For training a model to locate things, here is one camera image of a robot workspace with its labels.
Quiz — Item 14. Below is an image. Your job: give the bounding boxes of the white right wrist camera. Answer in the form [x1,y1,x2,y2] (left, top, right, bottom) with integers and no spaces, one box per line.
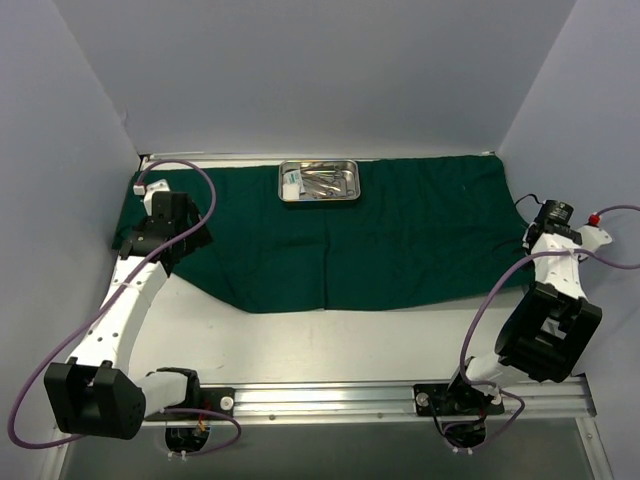
[578,213,613,252]

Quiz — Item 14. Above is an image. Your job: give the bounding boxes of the aluminium front frame rail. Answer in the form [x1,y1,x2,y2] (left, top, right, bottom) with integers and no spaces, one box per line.
[54,377,597,429]

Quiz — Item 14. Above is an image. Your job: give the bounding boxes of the steel surgical forceps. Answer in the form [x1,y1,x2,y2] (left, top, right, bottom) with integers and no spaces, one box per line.
[301,163,343,178]

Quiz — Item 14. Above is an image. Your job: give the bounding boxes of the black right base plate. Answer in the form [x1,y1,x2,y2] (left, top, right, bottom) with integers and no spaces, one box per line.
[412,383,505,417]

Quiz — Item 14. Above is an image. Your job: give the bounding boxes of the aluminium back frame rail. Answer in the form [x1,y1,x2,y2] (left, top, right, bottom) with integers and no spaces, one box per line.
[141,152,496,163]

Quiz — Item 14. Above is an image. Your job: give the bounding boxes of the aluminium frame rail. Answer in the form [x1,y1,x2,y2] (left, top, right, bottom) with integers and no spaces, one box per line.
[54,377,597,429]
[141,152,496,163]

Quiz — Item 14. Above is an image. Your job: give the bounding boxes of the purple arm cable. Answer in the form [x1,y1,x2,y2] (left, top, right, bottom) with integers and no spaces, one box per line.
[442,203,640,451]
[8,159,244,454]

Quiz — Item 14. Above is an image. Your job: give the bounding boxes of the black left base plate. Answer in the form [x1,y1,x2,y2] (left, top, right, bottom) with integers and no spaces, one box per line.
[196,387,236,417]

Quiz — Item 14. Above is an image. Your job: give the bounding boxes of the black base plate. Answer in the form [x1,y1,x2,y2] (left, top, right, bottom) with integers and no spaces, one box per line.
[196,387,236,417]
[412,383,505,417]

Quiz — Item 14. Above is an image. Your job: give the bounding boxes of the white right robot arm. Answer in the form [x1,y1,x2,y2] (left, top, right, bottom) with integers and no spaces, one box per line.
[443,200,613,413]

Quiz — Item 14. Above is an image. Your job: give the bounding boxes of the white gauze packet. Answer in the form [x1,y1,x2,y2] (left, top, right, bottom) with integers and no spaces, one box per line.
[282,169,305,201]

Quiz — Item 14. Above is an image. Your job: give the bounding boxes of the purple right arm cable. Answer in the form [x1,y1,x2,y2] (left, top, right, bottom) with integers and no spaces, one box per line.
[442,203,640,451]

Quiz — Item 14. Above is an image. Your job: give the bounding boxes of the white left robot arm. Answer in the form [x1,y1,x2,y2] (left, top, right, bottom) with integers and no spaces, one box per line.
[44,180,212,440]

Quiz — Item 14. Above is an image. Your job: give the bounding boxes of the dark green surgical cloth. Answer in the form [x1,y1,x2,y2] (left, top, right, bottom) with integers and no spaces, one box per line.
[110,154,534,315]

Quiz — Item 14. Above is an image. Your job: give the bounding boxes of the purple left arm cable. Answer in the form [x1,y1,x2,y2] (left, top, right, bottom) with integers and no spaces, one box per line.
[8,159,244,454]

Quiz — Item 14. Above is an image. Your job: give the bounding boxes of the stainless steel instrument tray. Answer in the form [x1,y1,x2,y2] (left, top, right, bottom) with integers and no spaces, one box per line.
[278,160,361,203]

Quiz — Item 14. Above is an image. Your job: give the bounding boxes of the steel surgical scissors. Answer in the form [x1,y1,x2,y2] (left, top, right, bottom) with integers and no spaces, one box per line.
[303,178,346,198]

